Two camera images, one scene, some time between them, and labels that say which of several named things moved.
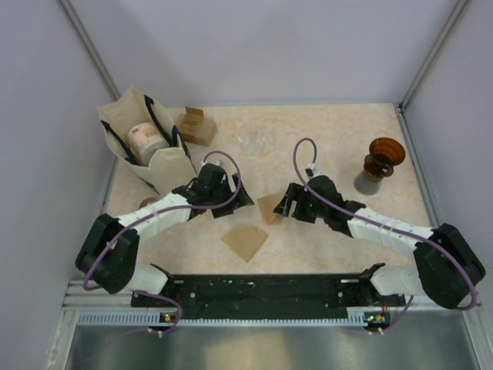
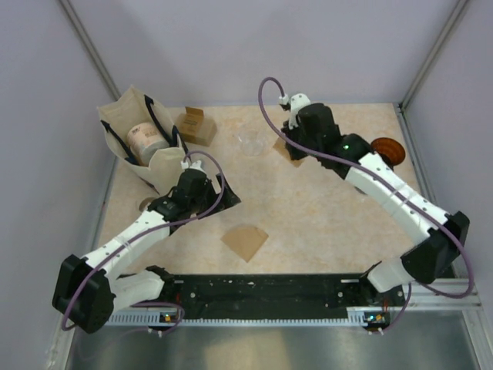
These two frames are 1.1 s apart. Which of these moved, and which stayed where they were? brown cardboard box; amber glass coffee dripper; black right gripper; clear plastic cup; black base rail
Moved: black right gripper
Stayed: brown cardboard box; amber glass coffee dripper; clear plastic cup; black base rail
